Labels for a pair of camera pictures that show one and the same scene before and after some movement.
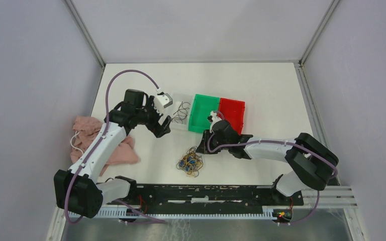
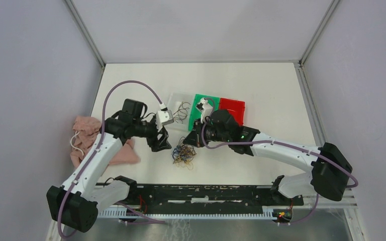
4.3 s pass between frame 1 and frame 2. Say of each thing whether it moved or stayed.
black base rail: stayed
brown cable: stayed
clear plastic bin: stayed
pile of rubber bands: moved
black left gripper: moved
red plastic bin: stayed
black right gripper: moved
